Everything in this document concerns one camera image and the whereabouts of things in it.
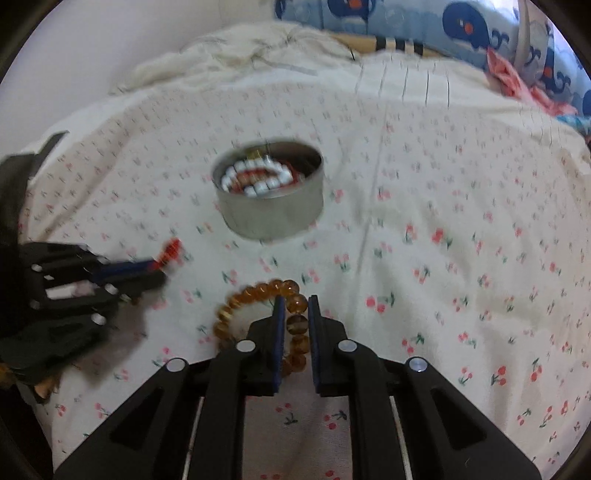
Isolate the cream striped duvet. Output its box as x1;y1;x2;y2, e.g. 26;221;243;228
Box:
110;21;500;105

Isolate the round silver metal tin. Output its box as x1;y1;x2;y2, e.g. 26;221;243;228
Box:
212;139;324;241

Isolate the white pearl bracelet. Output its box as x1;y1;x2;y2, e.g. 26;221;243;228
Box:
220;156;297;199

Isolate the pink cloth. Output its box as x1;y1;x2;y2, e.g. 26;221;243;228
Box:
484;48;578;116

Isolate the amber bead bracelet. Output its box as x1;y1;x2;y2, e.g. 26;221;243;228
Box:
211;277;311;377

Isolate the cherry print bed sheet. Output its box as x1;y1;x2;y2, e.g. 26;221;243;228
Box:
22;84;590;478

